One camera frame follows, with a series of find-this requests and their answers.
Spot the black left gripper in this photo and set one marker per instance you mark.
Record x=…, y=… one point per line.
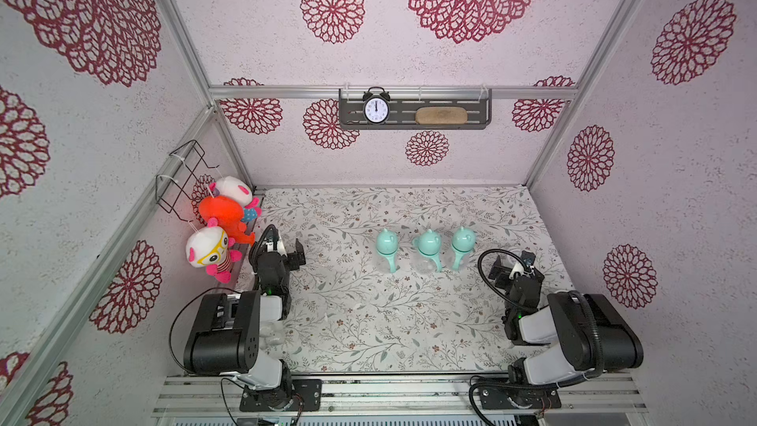
x=296, y=261

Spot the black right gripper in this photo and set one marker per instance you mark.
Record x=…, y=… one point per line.
x=519, y=284

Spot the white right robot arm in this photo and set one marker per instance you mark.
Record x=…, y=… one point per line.
x=583, y=335

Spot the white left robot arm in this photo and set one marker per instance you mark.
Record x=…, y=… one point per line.
x=225, y=338

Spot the red orange plush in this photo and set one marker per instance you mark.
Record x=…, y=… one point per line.
x=225, y=213

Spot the white plush yellow glasses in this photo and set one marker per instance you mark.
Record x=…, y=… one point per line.
x=212, y=249

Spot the grey white husky plush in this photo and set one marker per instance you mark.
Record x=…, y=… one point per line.
x=272, y=334

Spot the white pink plush upper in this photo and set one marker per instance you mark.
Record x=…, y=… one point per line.
x=235, y=189

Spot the black alarm clock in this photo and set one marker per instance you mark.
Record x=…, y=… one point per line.
x=376, y=105

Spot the black wire basket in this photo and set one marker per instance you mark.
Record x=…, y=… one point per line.
x=170, y=189

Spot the metal base rail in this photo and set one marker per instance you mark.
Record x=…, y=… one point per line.
x=396, y=397

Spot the grey wall shelf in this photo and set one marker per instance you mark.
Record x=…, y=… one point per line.
x=478, y=105

